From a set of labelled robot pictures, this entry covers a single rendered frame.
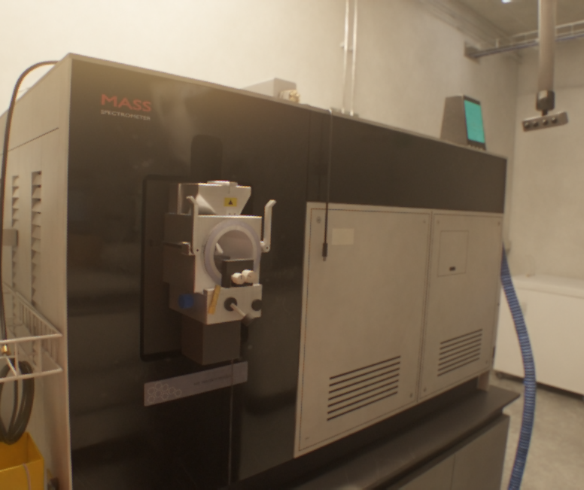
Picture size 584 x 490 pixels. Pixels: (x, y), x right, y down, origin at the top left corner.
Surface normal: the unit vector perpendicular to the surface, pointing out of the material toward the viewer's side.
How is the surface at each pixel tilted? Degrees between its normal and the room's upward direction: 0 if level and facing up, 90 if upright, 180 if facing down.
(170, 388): 90
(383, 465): 0
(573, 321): 90
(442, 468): 90
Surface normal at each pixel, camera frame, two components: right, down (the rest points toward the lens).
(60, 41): 0.64, 0.08
